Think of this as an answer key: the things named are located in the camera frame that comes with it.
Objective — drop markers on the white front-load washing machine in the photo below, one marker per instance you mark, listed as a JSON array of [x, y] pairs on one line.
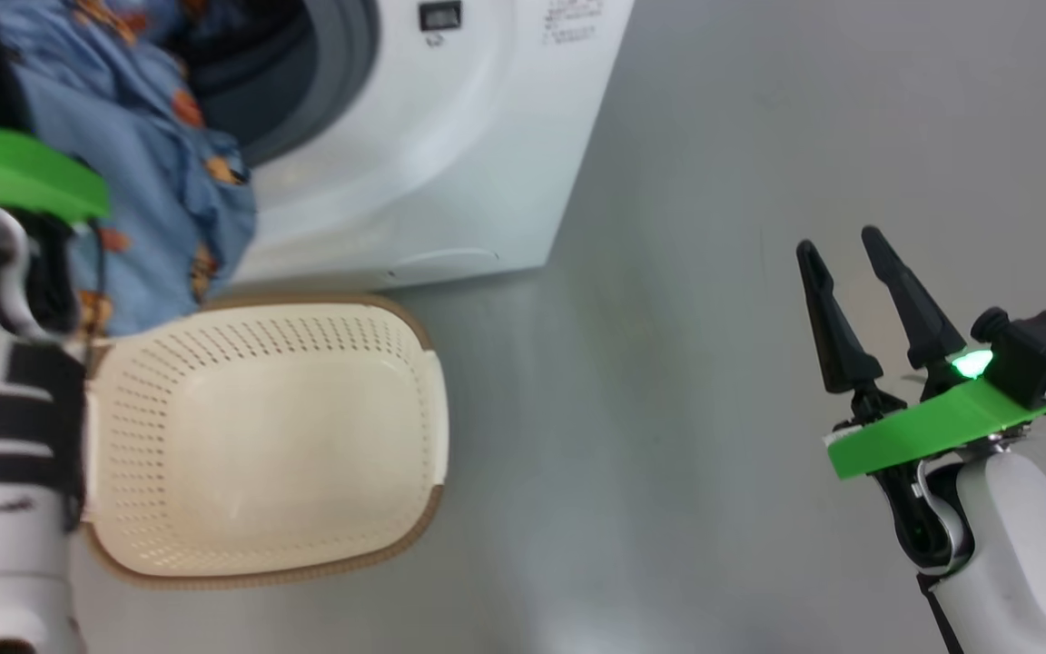
[[450, 163]]

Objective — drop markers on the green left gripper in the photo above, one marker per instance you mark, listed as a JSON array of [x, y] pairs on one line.
[[5, 168]]

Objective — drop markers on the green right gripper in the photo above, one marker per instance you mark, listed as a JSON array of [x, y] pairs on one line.
[[913, 436]]

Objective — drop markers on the cream perforated basket brown rim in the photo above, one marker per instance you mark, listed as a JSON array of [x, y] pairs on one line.
[[269, 445]]

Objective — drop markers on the blue patterned garment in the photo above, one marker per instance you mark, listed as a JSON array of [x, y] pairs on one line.
[[151, 154]]

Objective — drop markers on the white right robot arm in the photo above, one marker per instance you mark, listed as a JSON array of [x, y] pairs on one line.
[[1022, 563]]

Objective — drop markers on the round white drain filter cover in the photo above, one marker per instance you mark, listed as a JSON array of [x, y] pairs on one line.
[[446, 259]]

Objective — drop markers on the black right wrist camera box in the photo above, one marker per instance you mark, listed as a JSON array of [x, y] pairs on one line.
[[1045, 359]]

